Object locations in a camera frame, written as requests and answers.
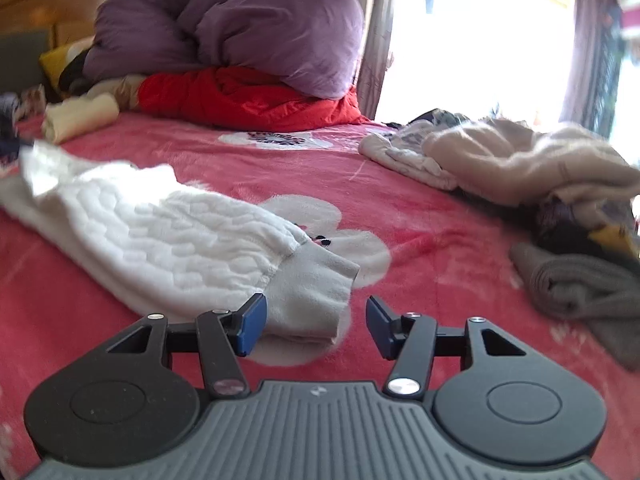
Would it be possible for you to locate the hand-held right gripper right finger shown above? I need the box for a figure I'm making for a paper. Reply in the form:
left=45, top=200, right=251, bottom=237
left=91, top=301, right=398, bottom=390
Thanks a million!
left=366, top=296, right=526, bottom=401

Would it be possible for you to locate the yellow pillow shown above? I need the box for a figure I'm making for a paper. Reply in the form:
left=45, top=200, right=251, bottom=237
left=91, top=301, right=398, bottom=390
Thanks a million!
left=39, top=42, right=96, bottom=93

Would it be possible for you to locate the cream folded cloth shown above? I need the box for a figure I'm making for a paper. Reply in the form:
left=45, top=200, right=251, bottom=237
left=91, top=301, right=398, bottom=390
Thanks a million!
left=41, top=94, right=120, bottom=143

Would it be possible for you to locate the beige fluffy sweater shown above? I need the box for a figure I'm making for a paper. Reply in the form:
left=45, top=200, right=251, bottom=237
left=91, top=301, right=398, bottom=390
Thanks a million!
left=422, top=117, right=640, bottom=208

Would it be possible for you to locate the brown patterned curtain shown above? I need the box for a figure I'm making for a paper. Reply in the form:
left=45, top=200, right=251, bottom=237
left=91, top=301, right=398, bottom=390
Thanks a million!
left=357, top=0, right=401, bottom=118
left=560, top=0, right=626, bottom=136

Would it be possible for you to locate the yellow cloth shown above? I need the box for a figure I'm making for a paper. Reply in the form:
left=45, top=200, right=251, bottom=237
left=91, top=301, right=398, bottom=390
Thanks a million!
left=587, top=222, right=640, bottom=261

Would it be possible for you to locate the tan cloth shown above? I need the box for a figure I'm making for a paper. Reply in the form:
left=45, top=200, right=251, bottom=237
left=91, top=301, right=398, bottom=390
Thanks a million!
left=90, top=75, right=146, bottom=111

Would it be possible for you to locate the wooden headboard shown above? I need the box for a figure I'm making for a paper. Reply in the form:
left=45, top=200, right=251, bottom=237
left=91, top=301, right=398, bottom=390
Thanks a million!
left=0, top=0, right=123, bottom=51

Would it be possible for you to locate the dark cloth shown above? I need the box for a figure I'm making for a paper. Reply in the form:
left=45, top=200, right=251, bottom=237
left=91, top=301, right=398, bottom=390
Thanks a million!
left=535, top=200, right=640, bottom=256

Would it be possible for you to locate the red duvet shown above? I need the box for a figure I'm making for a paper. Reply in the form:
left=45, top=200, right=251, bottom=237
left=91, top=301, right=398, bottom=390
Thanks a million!
left=137, top=66, right=373, bottom=133

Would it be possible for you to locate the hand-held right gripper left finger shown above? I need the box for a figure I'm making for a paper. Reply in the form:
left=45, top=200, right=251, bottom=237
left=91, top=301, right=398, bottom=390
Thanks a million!
left=106, top=293, right=267, bottom=401

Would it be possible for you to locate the white patterned garment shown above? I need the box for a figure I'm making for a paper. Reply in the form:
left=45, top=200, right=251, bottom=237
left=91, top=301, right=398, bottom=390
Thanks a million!
left=359, top=120, right=458, bottom=192

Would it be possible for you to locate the red printed blanket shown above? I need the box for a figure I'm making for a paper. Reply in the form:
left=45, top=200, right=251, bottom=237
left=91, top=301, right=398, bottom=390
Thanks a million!
left=0, top=110, right=640, bottom=461

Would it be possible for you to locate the white quilted garment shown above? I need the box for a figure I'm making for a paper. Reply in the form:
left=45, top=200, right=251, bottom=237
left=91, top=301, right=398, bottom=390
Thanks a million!
left=0, top=140, right=361, bottom=346

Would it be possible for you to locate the purple duvet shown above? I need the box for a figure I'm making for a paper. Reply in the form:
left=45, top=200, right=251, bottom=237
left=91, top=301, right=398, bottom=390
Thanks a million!
left=82, top=0, right=366, bottom=101

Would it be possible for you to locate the grey knit garment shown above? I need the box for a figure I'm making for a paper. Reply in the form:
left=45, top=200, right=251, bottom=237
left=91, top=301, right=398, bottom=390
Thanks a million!
left=510, top=241, right=640, bottom=373

